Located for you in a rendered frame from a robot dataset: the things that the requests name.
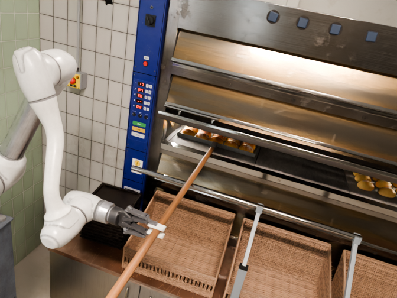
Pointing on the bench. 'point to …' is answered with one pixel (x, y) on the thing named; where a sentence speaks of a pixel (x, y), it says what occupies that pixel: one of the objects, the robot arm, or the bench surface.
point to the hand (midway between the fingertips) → (156, 229)
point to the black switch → (150, 20)
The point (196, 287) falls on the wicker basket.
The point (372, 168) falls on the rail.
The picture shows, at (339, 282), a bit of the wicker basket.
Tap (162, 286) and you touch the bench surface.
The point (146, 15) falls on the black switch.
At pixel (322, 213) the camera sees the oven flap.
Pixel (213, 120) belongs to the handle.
